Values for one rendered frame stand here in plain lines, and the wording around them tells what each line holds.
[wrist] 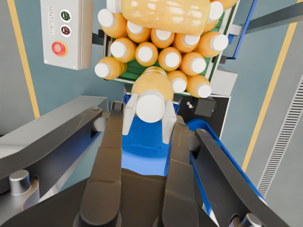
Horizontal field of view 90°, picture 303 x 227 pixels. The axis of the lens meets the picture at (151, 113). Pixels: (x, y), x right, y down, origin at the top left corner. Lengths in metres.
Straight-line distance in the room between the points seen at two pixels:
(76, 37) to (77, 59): 0.06
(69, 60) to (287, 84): 1.93
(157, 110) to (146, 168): 0.26
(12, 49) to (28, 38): 0.21
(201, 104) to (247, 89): 1.26
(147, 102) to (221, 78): 0.60
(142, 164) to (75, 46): 0.38
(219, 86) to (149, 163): 0.50
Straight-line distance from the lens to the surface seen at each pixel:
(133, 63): 0.67
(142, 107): 0.19
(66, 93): 1.87
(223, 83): 0.77
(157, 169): 0.44
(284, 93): 2.07
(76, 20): 0.52
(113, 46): 0.46
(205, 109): 0.62
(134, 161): 0.42
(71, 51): 0.52
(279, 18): 0.69
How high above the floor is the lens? 1.56
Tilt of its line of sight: 69 degrees down
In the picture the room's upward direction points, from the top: 175 degrees counter-clockwise
